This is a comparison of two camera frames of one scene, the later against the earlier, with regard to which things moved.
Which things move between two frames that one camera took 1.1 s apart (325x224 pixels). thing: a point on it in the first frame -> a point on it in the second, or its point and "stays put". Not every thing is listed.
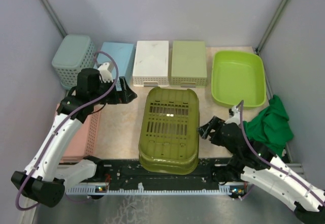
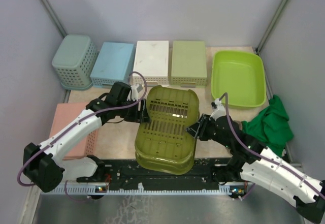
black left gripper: [126, 96] -> [144, 117]
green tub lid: [237, 76] stays put
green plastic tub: [169, 134] stays put
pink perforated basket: [83, 142] stays put
